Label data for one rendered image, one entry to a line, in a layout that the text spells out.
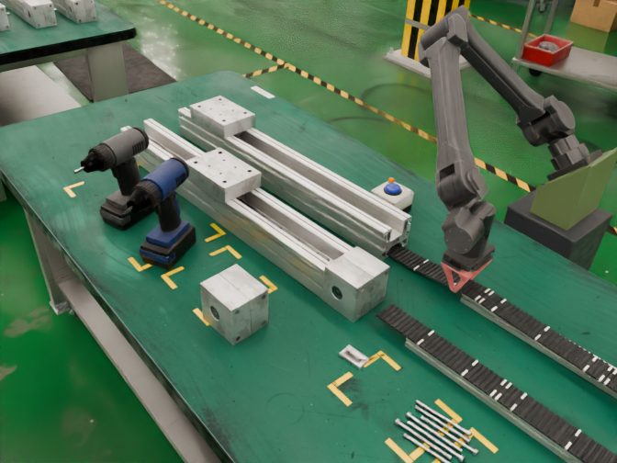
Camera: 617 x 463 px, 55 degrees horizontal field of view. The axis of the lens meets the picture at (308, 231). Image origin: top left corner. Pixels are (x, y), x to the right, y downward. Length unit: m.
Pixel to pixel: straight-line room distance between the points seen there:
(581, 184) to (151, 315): 1.03
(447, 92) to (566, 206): 0.49
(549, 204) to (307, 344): 0.76
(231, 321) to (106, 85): 1.96
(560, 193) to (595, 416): 0.61
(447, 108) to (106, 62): 1.93
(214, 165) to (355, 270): 0.47
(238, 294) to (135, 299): 0.25
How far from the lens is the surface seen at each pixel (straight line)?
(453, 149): 1.21
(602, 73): 4.33
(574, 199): 1.59
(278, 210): 1.37
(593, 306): 1.43
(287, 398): 1.09
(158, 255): 1.33
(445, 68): 1.32
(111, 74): 2.92
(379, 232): 1.34
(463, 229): 1.12
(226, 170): 1.44
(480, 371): 1.15
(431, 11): 4.52
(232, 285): 1.16
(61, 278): 2.25
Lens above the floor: 1.65
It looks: 37 degrees down
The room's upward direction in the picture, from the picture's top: 3 degrees clockwise
